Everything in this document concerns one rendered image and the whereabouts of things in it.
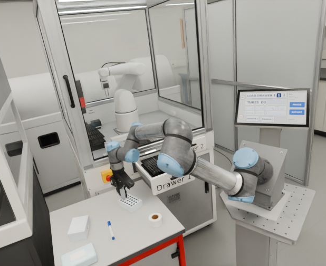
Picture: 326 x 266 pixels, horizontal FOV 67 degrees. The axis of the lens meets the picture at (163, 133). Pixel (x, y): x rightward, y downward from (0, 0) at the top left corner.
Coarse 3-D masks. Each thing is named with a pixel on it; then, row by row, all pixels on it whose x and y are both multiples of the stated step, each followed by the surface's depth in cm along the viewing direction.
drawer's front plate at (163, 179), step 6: (162, 174) 145; (168, 174) 146; (150, 180) 143; (156, 180) 143; (162, 180) 145; (168, 180) 147; (174, 180) 149; (180, 180) 151; (186, 180) 153; (156, 186) 144; (162, 186) 146; (174, 186) 150; (156, 192) 146
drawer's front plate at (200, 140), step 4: (204, 136) 191; (196, 140) 188; (200, 140) 190; (204, 140) 192; (200, 144) 191; (204, 144) 193; (192, 148) 189; (196, 148) 190; (200, 148) 192; (204, 148) 194; (196, 152) 191
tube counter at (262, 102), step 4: (264, 100) 194; (268, 100) 193; (272, 100) 191; (276, 100) 190; (280, 100) 189; (284, 100) 188; (264, 104) 193; (268, 104) 192; (272, 104) 190; (276, 104) 189; (280, 104) 188; (284, 104) 187
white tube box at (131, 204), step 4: (124, 196) 152; (128, 196) 151; (132, 196) 151; (120, 200) 149; (124, 200) 148; (128, 200) 148; (132, 200) 148; (136, 200) 147; (140, 200) 146; (120, 204) 148; (124, 204) 145; (128, 204) 144; (132, 204) 143; (136, 204) 143; (140, 204) 146; (124, 208) 146; (128, 208) 143; (132, 208) 142; (136, 208) 144; (132, 212) 142
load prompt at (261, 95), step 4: (260, 92) 197; (264, 92) 196; (268, 92) 195; (272, 92) 193; (276, 92) 192; (280, 92) 191; (284, 92) 190; (248, 96) 200; (252, 96) 199; (256, 96) 197; (260, 96) 196; (264, 96) 195; (268, 96) 194; (272, 96) 192; (276, 96) 191; (280, 96) 190; (284, 96) 189
